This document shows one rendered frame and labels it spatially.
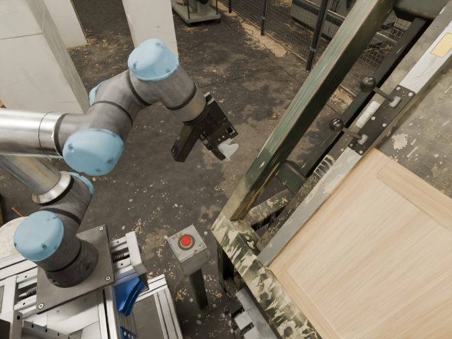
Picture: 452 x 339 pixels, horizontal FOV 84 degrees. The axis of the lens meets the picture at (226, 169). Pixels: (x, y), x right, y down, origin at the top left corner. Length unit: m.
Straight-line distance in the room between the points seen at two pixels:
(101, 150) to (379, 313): 0.82
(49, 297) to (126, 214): 1.42
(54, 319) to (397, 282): 1.03
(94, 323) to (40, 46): 2.21
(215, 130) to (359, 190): 0.48
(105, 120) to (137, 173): 2.16
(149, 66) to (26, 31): 2.26
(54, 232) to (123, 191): 1.72
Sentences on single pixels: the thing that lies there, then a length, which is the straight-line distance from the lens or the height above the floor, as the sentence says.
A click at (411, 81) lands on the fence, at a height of 1.53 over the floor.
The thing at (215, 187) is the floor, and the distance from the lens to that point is 2.34.
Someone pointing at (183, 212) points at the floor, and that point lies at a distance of 2.21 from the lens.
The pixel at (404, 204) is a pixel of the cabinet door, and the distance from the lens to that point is 0.83.
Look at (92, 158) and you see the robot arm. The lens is 0.42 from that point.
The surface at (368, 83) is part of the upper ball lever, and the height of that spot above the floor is 1.54.
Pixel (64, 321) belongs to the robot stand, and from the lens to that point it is 1.06.
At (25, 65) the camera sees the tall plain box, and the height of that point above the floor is 0.87.
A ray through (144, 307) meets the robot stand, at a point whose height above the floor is 0.21.
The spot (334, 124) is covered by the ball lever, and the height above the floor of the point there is 1.44.
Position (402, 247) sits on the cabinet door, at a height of 1.22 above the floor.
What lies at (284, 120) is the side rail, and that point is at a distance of 0.93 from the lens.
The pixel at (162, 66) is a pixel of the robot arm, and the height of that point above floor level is 1.66.
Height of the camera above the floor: 1.86
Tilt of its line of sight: 49 degrees down
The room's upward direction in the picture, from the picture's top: straight up
